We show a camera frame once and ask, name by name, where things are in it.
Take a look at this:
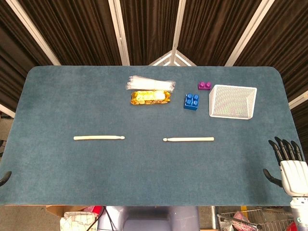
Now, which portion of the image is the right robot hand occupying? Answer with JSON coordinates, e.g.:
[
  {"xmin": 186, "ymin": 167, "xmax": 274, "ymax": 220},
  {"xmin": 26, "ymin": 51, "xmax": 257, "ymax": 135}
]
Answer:
[{"xmin": 262, "ymin": 136, "xmax": 308, "ymax": 197}]

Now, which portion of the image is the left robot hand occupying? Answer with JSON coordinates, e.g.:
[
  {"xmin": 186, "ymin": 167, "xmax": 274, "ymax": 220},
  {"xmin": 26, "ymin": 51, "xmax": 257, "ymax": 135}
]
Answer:
[{"xmin": 0, "ymin": 171, "xmax": 13, "ymax": 187}]

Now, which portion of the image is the wooden drumstick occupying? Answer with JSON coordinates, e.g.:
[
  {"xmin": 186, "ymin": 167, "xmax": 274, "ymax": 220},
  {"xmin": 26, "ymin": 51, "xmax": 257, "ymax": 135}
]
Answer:
[
  {"xmin": 163, "ymin": 137, "xmax": 215, "ymax": 142},
  {"xmin": 73, "ymin": 135, "xmax": 126, "ymax": 141}
]

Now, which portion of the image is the cardboard box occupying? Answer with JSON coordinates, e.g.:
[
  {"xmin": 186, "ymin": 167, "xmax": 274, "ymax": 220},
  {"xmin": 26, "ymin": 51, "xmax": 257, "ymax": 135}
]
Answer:
[{"xmin": 45, "ymin": 205, "xmax": 85, "ymax": 218}]

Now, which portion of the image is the pink package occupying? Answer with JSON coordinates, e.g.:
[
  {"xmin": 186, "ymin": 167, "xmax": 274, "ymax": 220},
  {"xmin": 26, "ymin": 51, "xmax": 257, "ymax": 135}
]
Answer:
[{"xmin": 232, "ymin": 211, "xmax": 251, "ymax": 225}]

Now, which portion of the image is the white checked cloth bag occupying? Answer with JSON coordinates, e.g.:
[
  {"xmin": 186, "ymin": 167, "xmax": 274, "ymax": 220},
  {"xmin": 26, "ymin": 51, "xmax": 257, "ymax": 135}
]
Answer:
[{"xmin": 60, "ymin": 211, "xmax": 98, "ymax": 231}]

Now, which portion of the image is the white mesh basket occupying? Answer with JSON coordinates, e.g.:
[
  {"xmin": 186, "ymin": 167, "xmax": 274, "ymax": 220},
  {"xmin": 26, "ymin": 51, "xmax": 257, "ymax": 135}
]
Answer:
[{"xmin": 208, "ymin": 84, "xmax": 257, "ymax": 120}]

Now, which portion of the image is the red package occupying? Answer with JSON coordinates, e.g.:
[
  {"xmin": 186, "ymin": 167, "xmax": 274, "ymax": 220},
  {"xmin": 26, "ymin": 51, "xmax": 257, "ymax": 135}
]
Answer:
[{"xmin": 83, "ymin": 205, "xmax": 104, "ymax": 217}]

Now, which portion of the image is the blue building block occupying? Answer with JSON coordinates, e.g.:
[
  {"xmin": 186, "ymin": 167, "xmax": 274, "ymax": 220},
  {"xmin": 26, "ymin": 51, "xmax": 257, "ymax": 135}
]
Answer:
[{"xmin": 183, "ymin": 92, "xmax": 200, "ymax": 111}]

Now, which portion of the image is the teal felt table mat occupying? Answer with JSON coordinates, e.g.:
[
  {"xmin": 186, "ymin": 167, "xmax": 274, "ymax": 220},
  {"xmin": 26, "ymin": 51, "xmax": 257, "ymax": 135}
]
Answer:
[{"xmin": 0, "ymin": 66, "xmax": 308, "ymax": 207}]

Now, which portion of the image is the lavender robot torso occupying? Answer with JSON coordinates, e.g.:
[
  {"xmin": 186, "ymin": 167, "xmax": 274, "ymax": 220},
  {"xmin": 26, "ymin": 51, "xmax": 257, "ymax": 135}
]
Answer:
[{"xmin": 98, "ymin": 206, "xmax": 200, "ymax": 231}]

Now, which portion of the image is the gold foil snack package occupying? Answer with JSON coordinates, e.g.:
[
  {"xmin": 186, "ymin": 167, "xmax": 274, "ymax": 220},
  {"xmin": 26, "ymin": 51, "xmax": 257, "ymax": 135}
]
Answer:
[{"xmin": 130, "ymin": 90, "xmax": 172, "ymax": 106}]

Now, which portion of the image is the dark brown pleated curtain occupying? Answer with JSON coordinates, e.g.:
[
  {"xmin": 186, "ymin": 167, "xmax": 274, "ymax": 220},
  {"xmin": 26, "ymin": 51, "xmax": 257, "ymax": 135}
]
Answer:
[{"xmin": 0, "ymin": 0, "xmax": 308, "ymax": 126}]

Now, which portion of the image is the metal wire basket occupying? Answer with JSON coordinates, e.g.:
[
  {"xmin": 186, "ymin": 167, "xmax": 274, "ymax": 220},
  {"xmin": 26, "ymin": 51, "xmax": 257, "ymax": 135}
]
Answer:
[{"xmin": 216, "ymin": 208, "xmax": 293, "ymax": 231}]

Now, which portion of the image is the white metal frame bar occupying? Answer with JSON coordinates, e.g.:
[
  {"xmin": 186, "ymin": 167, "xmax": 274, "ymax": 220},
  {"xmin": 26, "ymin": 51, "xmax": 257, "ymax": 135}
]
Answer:
[
  {"xmin": 288, "ymin": 92, "xmax": 308, "ymax": 110},
  {"xmin": 0, "ymin": 103, "xmax": 15, "ymax": 118}
]

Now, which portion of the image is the black torso cable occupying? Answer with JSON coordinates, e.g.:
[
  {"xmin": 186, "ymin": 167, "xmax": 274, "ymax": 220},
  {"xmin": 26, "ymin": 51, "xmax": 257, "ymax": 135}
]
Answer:
[{"xmin": 91, "ymin": 206, "xmax": 114, "ymax": 231}]

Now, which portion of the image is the white metal frame post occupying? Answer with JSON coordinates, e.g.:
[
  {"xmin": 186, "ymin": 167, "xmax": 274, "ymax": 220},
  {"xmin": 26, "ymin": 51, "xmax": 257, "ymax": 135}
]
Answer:
[
  {"xmin": 225, "ymin": 0, "xmax": 269, "ymax": 67},
  {"xmin": 6, "ymin": 0, "xmax": 61, "ymax": 66},
  {"xmin": 108, "ymin": 0, "xmax": 131, "ymax": 66}
]

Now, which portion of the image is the clear bag of cable ties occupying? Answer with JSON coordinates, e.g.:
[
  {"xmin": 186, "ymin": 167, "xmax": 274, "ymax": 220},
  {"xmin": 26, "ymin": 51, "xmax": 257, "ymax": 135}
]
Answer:
[{"xmin": 126, "ymin": 75, "xmax": 176, "ymax": 92}]

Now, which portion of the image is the white forked frame post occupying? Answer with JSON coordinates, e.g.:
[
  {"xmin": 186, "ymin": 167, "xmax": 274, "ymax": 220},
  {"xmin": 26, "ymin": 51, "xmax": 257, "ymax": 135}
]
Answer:
[{"xmin": 148, "ymin": 0, "xmax": 195, "ymax": 67}]

